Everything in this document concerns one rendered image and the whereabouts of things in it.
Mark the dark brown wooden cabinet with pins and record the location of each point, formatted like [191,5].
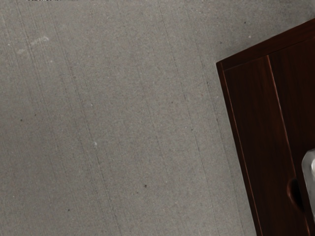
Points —
[265,123]

